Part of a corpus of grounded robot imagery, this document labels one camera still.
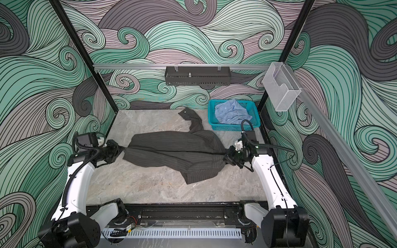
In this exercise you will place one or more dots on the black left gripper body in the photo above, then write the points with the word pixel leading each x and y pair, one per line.
pixel 109 153

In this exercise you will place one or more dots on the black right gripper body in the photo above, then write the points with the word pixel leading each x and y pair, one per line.
pixel 237 156

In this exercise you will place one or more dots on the dark grey pinstripe shirt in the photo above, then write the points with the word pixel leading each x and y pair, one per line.
pixel 197 154

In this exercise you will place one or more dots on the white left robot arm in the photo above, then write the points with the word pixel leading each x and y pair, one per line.
pixel 70 226

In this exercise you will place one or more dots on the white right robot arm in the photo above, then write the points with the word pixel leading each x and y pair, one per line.
pixel 284 224

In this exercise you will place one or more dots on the teal plastic basket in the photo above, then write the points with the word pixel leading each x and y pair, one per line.
pixel 249 105

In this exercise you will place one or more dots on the light blue shirt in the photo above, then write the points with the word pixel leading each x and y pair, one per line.
pixel 231 113

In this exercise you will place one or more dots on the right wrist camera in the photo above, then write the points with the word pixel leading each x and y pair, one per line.
pixel 248 140

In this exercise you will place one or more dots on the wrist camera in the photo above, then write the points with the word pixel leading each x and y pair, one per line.
pixel 248 140
pixel 87 140

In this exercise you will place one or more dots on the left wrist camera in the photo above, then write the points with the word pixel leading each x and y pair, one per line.
pixel 87 140

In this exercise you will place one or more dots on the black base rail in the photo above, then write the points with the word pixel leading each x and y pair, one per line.
pixel 228 213

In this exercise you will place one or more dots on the clear plastic wall bin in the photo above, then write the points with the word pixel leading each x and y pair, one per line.
pixel 281 84

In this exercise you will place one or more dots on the white slotted cable duct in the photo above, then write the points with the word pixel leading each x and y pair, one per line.
pixel 177 233

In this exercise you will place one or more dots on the black perforated wall tray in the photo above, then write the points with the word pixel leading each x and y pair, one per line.
pixel 197 76

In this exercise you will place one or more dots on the black vertical frame post left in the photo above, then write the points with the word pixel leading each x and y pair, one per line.
pixel 59 10

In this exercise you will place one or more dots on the black vertical frame post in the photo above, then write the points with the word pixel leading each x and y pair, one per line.
pixel 299 24
pixel 59 10

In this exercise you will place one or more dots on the aluminium side wall rail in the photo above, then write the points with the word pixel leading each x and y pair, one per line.
pixel 315 99

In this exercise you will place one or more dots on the black vertical frame post right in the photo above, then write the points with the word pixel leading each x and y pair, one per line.
pixel 299 24

